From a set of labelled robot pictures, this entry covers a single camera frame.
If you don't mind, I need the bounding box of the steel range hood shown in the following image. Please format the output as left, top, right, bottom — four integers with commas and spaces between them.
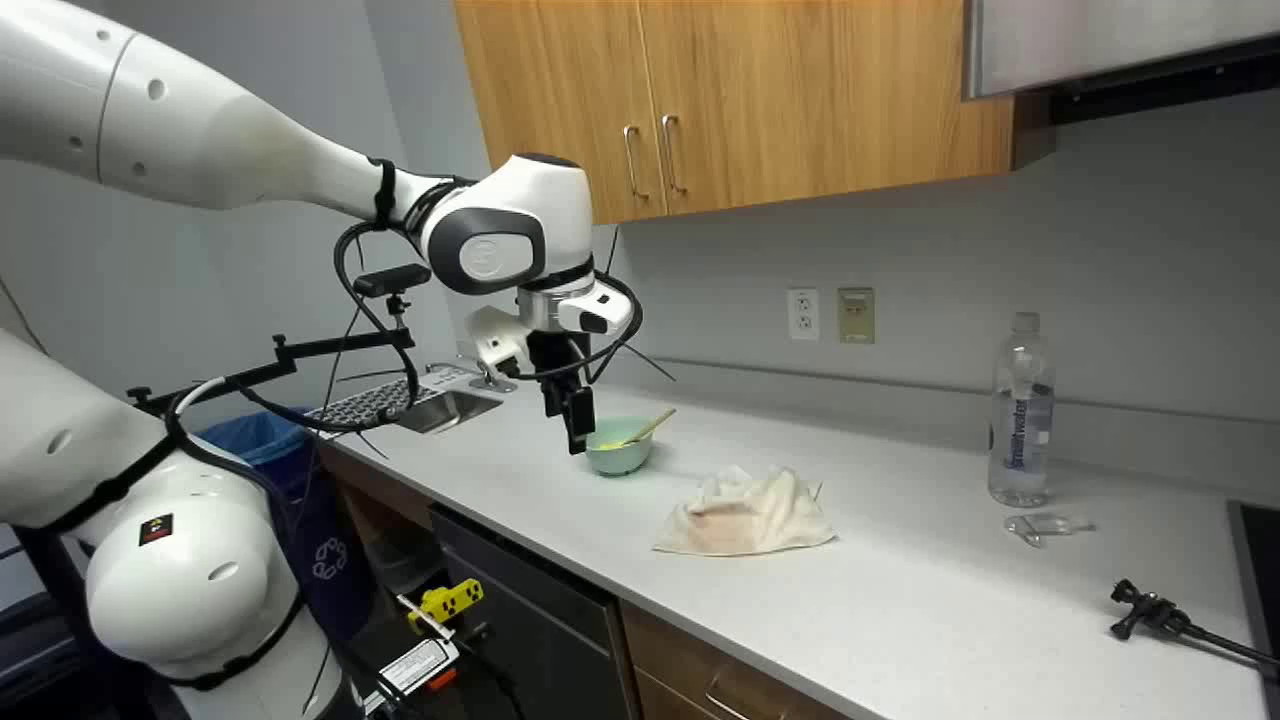
964, 0, 1280, 129

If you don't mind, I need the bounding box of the metal cabinet door handle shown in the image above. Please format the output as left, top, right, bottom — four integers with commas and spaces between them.
656, 114, 697, 200
618, 119, 656, 210

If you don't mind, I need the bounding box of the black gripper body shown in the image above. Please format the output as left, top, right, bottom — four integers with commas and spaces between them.
522, 329, 599, 420

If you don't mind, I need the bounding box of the black clamp mount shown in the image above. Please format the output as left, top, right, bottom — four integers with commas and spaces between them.
1109, 576, 1280, 677

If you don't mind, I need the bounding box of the blue recycling bin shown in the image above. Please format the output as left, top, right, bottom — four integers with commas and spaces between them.
197, 407, 376, 645

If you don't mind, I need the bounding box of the wooden handled yellow spatula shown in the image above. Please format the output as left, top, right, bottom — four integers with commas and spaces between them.
602, 404, 678, 457

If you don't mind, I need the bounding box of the wooden base cabinet drawer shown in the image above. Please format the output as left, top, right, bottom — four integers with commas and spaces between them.
617, 600, 852, 720

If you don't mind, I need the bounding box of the wooden wall cabinet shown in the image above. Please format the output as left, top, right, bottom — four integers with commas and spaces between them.
453, 0, 1057, 229

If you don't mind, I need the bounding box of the black stand frame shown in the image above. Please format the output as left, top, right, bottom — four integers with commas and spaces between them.
9, 523, 137, 720

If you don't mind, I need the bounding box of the black stove top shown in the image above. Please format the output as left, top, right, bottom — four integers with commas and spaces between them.
1226, 498, 1280, 696

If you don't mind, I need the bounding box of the beige wall switch plate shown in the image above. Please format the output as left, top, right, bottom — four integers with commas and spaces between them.
837, 285, 880, 350

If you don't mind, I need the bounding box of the steel sink basin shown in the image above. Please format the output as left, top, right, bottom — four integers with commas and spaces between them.
391, 385, 509, 435

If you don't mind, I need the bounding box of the beige crumpled cloth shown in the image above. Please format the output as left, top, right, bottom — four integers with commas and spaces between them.
650, 464, 840, 560

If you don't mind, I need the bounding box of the black dishwasher front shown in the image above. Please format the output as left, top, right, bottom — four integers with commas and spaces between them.
426, 503, 634, 720

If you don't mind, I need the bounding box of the white and red floor device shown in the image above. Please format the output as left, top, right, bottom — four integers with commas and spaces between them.
362, 637, 463, 706

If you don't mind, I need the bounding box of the white wall power outlet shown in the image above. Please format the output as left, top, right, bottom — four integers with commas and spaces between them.
785, 285, 823, 343

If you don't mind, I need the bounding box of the black camera on boom stand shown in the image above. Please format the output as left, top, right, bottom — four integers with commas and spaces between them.
125, 260, 436, 415

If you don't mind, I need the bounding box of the yellow hand tool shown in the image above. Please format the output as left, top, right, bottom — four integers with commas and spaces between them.
402, 576, 491, 633

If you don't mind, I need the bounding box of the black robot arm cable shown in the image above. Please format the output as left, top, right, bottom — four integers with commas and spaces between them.
162, 215, 648, 442

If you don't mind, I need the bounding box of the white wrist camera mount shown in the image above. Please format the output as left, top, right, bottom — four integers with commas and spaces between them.
463, 304, 536, 385

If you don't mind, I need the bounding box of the clear plastic wrapper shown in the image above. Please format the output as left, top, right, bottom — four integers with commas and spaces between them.
1005, 510, 1100, 549

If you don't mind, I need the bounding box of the mint green bowl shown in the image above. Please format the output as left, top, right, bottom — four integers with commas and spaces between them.
583, 415, 656, 480

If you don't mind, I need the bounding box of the clear plastic water bottle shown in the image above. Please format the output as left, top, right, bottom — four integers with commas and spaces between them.
983, 308, 1058, 513

